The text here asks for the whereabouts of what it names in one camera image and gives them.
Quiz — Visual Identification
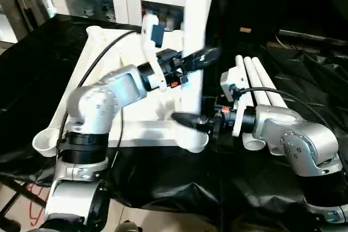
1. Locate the white plastic table top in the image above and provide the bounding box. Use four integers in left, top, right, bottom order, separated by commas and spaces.
32, 25, 209, 158

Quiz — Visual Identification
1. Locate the white plastic table leg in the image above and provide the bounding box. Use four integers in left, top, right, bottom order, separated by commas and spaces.
251, 55, 289, 108
243, 55, 285, 157
181, 0, 215, 116
234, 54, 269, 152

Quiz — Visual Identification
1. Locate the black plastic mat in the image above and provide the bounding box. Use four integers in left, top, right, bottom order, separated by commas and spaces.
0, 11, 348, 232

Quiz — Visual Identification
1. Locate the long black bar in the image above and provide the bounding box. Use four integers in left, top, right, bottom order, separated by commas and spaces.
277, 29, 348, 47

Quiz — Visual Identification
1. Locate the dark grey robot foot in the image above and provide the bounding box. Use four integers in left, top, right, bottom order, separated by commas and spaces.
114, 220, 142, 232

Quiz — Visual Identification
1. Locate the grey metal rack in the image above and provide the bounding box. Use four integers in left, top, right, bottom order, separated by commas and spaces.
0, 0, 58, 44

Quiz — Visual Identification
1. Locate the black metal floor stand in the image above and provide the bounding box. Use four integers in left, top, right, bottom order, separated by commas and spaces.
0, 177, 48, 216

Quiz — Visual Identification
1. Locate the thin red cable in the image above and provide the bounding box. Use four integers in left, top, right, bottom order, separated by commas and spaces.
27, 183, 51, 227

